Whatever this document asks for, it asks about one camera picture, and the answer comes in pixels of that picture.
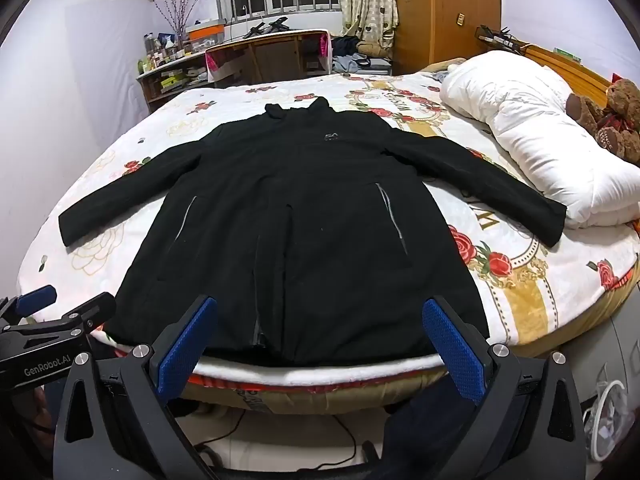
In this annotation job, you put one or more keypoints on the wooden wardrobe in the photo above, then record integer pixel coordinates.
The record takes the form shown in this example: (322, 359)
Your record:
(440, 10)

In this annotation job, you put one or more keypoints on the wooden headboard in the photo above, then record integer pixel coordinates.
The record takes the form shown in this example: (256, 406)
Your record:
(575, 67)

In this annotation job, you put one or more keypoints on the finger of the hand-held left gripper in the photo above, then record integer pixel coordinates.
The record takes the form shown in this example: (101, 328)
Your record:
(32, 297)
(95, 307)

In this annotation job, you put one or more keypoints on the pink cloth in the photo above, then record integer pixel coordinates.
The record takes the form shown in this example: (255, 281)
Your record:
(325, 46)
(211, 66)

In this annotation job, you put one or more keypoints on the patterned curtain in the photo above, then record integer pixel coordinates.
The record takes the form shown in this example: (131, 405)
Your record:
(367, 0)

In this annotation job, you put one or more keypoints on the vase of purple branches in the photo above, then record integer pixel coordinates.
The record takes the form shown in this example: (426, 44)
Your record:
(177, 15)

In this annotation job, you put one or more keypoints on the brown teddy bear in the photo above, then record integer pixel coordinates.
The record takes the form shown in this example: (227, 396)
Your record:
(620, 97)

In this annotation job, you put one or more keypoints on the white plastic bag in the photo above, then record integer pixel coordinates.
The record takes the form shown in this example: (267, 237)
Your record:
(607, 415)

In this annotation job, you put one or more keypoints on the beige pillow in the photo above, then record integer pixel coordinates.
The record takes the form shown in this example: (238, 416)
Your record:
(445, 65)

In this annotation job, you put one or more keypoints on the cluttered wooden shelf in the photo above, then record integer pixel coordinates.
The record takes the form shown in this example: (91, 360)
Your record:
(160, 52)

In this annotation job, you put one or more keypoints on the black jacket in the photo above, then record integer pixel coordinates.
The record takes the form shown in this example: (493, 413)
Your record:
(300, 210)

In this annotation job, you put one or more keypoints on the pile of clothes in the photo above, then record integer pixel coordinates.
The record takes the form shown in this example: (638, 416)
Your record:
(355, 55)

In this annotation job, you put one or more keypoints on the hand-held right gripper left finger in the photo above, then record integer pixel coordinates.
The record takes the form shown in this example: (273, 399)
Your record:
(185, 347)

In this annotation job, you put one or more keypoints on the wooden desk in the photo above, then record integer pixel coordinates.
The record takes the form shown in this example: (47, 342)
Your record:
(270, 57)

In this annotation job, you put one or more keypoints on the grey cloth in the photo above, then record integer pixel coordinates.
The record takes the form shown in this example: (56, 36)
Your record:
(441, 76)

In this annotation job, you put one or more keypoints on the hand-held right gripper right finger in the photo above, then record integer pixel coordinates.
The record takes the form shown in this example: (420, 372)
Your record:
(452, 355)

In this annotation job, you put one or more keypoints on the floral printed bed blanket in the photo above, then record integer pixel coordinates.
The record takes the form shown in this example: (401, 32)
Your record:
(505, 280)

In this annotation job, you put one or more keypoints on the black folding stand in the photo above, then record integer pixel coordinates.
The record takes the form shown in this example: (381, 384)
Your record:
(267, 27)

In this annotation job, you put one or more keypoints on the orange-lid plastic box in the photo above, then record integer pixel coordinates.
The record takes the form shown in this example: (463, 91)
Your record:
(205, 35)

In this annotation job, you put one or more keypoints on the white duvet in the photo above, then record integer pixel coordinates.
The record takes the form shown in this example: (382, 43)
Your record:
(540, 125)

